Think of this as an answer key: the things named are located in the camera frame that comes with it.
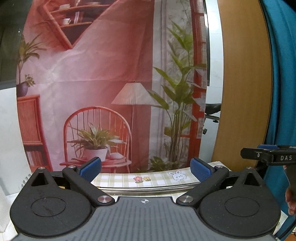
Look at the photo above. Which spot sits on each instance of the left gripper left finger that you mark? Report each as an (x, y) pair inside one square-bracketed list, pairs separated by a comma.
[(90, 169)]

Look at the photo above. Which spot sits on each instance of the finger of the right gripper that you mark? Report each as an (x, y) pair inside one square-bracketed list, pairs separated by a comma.
[(268, 147)]

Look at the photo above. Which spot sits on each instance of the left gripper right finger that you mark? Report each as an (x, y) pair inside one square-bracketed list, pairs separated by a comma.
[(210, 179)]

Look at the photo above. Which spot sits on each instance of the person's hand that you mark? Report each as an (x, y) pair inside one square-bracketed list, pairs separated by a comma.
[(290, 201)]

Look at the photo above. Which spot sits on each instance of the silver telescopic metal pole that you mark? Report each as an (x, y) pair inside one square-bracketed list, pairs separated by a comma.
[(53, 180)]

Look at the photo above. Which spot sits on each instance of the checked bunny tablecloth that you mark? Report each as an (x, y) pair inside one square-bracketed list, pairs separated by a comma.
[(173, 183)]

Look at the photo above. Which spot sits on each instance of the wooden door panel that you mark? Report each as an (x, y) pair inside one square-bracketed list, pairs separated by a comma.
[(247, 82)]

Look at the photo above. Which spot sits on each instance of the printed backdrop cloth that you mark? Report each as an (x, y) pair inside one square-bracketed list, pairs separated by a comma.
[(122, 80)]

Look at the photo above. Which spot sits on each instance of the blue curtain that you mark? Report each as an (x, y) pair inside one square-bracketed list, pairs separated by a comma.
[(280, 20)]

